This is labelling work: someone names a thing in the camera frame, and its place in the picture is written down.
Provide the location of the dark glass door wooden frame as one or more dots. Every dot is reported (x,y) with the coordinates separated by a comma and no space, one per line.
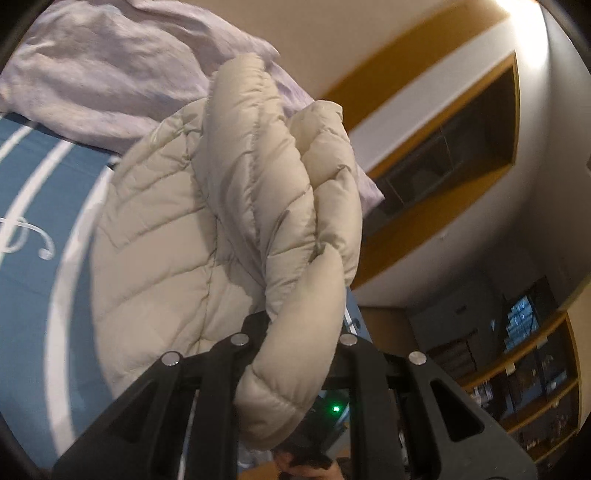
(452,147)

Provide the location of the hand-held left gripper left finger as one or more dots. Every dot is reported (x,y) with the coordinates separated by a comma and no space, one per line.
(217,369)

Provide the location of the beige puffer jacket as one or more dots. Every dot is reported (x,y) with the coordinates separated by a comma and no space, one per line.
(207,207)

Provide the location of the cluttered wooden shelf unit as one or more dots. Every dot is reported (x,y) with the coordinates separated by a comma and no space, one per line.
(531,392)

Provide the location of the lavender crumpled cloth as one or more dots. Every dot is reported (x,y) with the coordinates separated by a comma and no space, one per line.
(101,69)

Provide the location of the flat screen television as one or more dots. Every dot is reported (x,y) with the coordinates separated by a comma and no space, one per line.
(524,323)

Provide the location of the person's right hand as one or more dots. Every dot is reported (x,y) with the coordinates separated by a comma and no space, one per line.
(304,474)

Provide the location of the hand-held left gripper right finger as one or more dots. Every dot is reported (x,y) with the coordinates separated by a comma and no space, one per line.
(369,378)

